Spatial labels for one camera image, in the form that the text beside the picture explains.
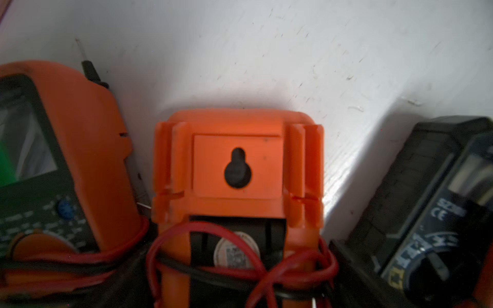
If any orange multimeter face down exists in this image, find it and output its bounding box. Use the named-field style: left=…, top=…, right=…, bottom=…
left=146, top=109, right=338, bottom=307

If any orange multimeter face up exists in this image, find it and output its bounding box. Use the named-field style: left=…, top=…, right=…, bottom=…
left=1, top=59, right=150, bottom=307

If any small black multimeter with leads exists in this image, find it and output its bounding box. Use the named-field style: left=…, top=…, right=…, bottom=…
left=326, top=115, right=492, bottom=307

